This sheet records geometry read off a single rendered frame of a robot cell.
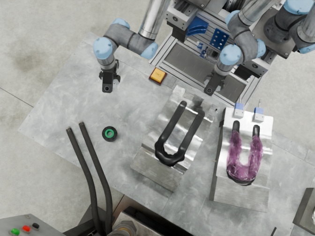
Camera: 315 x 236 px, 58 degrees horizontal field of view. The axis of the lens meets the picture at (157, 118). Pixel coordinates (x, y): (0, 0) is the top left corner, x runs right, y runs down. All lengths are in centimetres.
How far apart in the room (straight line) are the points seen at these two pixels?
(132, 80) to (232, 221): 92
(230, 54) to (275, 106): 153
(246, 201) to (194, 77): 117
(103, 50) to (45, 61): 160
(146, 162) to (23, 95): 150
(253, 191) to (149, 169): 52
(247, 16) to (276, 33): 35
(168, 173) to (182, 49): 124
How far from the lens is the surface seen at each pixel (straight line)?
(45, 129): 164
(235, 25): 128
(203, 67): 236
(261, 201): 150
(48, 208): 243
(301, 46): 144
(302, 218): 163
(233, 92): 234
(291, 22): 146
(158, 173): 145
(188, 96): 155
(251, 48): 124
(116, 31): 121
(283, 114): 267
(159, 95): 160
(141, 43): 117
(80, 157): 150
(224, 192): 145
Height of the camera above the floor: 231
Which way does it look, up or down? 75 degrees down
